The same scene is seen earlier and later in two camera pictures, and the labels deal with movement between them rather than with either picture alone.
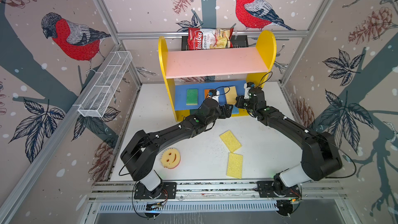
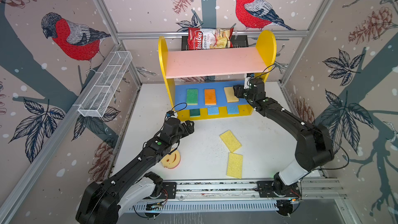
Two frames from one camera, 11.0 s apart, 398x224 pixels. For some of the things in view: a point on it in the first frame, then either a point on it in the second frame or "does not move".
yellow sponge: [230, 141] does not move
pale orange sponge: [230, 94] does not move
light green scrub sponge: [192, 97] does not move
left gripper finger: [226, 111] → [188, 128]
